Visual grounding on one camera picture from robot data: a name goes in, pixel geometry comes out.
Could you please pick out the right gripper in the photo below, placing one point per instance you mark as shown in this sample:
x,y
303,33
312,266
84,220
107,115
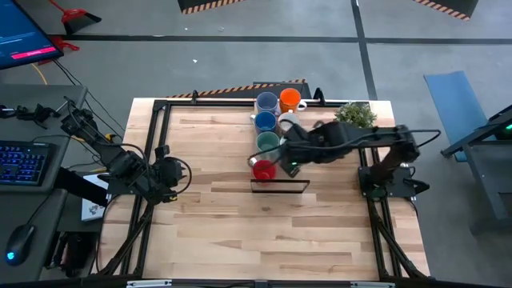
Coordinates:
x,y
302,148

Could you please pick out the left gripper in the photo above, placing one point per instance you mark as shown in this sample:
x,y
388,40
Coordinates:
x,y
168,174

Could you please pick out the red white patterned mug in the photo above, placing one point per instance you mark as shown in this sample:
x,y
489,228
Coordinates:
x,y
264,171

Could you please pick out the green ceramic mug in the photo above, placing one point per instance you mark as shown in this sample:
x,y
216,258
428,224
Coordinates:
x,y
267,141

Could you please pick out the white blue floral mug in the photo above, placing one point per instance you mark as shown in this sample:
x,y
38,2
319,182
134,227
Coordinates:
x,y
289,120

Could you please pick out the blue ceramic mug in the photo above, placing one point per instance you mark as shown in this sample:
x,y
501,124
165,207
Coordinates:
x,y
265,123

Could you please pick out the clear blue mug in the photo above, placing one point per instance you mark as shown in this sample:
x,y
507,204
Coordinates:
x,y
267,104

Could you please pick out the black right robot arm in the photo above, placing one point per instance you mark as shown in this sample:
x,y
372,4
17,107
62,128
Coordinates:
x,y
360,138

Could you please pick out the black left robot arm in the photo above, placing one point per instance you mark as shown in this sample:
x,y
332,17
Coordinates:
x,y
120,164

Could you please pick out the yellow tag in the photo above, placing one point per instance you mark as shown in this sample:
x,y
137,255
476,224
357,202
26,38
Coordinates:
x,y
172,196

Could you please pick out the potted plant striped pot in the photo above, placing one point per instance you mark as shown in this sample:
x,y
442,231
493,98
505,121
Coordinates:
x,y
355,115

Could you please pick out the white box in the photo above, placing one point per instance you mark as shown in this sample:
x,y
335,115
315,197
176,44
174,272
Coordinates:
x,y
93,209

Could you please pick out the black stand leg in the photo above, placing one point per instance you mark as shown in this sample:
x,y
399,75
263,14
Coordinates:
x,y
80,187

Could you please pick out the black hazard-striped ramp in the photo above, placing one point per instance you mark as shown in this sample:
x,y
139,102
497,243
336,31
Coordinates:
x,y
240,89

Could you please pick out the black backlit keyboard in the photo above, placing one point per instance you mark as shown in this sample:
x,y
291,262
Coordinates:
x,y
24,164

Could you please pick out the red plastic tool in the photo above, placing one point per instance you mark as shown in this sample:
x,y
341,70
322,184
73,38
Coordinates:
x,y
64,43

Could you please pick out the grey desk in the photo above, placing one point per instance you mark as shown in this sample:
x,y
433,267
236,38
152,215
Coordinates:
x,y
24,208

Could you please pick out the black hazard-striped block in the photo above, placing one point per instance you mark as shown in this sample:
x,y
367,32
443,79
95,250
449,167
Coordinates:
x,y
192,4
460,6

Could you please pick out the red black dustpan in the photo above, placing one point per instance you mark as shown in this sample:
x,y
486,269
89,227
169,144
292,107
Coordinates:
x,y
76,18

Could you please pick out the black computer mouse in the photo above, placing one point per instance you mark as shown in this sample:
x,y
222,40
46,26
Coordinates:
x,y
20,244

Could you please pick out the blue floor mat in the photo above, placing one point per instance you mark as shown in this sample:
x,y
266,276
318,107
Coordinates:
x,y
456,108

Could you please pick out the computer monitor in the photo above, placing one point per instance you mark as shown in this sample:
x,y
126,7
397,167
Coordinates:
x,y
24,36

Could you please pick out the grey metal table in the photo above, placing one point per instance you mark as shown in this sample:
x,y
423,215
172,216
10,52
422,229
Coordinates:
x,y
484,172

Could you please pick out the black table frame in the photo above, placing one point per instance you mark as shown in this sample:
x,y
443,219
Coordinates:
x,y
160,105

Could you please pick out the black frame clamp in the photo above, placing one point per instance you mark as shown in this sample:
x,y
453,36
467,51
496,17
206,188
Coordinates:
x,y
318,95
194,95

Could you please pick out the black clamp mount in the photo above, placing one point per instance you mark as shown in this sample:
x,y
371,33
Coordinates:
x,y
38,114

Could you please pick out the silver metal bracket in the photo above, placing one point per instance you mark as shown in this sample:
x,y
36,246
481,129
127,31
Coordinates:
x,y
150,283
373,285

